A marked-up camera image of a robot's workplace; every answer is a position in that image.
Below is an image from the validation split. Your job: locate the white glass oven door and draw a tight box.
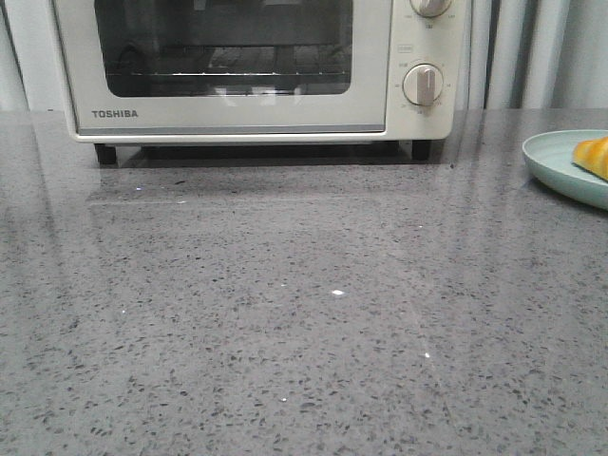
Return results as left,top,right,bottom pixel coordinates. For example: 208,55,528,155
51,1,392,136

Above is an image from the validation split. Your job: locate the golden croissant bread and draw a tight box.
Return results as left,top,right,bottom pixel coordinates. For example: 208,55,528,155
572,137,608,181

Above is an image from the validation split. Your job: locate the lower oven control knob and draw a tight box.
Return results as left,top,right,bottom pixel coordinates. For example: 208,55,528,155
402,64,444,106

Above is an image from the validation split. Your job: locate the oven control knob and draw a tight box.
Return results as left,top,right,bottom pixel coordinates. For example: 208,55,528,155
409,0,451,18
402,64,444,106

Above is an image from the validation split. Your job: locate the white Toshiba toaster oven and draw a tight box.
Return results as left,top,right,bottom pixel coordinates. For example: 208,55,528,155
48,1,466,164

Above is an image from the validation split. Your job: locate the upper oven control knob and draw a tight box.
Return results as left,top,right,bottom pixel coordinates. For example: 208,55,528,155
409,0,451,18

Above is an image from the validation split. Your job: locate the light green round plate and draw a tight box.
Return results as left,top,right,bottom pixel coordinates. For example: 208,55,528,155
522,129,607,210

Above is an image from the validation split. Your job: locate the grey pleated curtain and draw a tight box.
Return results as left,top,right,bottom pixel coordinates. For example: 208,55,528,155
1,1,607,111

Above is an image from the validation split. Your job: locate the metal wire oven rack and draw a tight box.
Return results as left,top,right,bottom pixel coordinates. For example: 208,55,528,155
105,45,352,77

